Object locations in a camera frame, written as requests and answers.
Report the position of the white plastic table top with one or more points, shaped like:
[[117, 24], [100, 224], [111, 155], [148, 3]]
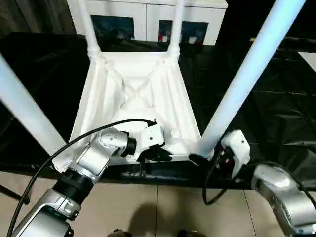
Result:
[[158, 93]]

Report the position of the black work mat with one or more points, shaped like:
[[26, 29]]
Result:
[[271, 111]]

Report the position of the dark right robot foot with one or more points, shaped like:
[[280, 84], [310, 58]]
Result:
[[188, 233]]

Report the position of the dark robot foot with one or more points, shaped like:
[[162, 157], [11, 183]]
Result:
[[188, 233], [119, 233]]

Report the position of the dark left robot foot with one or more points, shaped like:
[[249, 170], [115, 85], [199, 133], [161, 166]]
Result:
[[119, 233]]

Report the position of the small white bottle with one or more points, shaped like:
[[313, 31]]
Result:
[[192, 40], [164, 38]]

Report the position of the flat white board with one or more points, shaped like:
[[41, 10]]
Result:
[[309, 58]]

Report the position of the white cabinet with openings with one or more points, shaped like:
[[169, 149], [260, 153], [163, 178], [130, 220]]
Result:
[[145, 12]]

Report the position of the black folding stand leg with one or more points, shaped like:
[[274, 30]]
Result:
[[13, 193]]

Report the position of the grey curtain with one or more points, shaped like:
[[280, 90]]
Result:
[[32, 14]]

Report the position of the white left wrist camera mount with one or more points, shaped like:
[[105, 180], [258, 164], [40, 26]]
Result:
[[151, 137]]

